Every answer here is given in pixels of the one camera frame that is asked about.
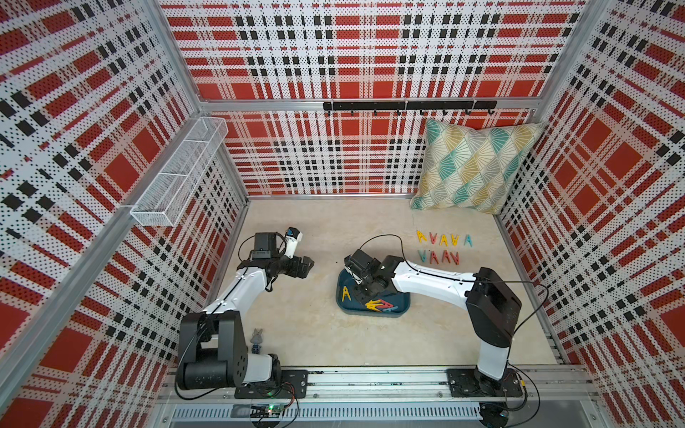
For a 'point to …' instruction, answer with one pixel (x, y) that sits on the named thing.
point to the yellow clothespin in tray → (372, 304)
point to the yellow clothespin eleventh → (345, 292)
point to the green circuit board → (268, 411)
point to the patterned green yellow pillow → (467, 168)
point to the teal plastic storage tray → (348, 302)
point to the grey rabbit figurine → (256, 339)
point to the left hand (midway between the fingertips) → (304, 259)
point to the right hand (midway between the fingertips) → (365, 291)
